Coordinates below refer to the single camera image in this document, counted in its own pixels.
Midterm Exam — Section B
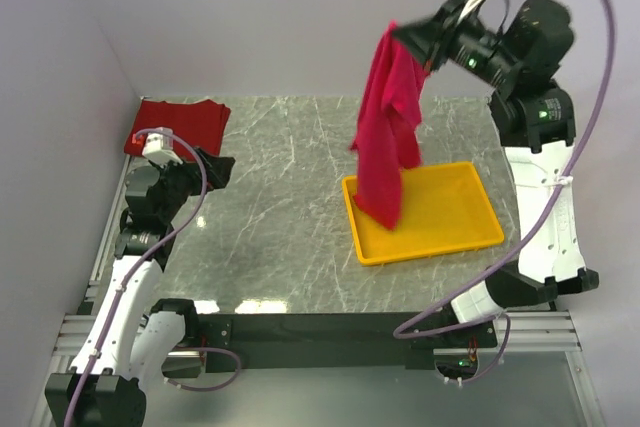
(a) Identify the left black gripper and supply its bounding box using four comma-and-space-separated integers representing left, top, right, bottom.
149, 145, 234, 222

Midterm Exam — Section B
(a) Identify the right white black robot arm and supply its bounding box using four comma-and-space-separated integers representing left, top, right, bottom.
392, 0, 599, 346

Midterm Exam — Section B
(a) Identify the yellow plastic tray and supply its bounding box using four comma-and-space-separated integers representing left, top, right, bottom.
342, 162, 505, 266

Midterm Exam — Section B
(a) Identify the folded dark red t-shirt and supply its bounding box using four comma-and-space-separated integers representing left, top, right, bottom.
123, 100, 231, 157

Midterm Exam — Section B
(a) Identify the aluminium frame rail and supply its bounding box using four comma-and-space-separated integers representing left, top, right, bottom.
435, 311, 582, 354

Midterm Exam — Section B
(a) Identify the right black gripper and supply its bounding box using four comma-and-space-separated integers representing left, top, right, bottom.
391, 0, 521, 89

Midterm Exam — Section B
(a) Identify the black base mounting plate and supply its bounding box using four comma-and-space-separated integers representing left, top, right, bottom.
199, 312, 498, 370

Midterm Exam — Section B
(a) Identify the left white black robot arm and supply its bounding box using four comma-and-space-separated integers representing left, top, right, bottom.
45, 148, 235, 426

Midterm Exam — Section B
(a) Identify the pink t-shirt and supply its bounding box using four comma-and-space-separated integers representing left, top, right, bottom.
350, 22, 430, 230

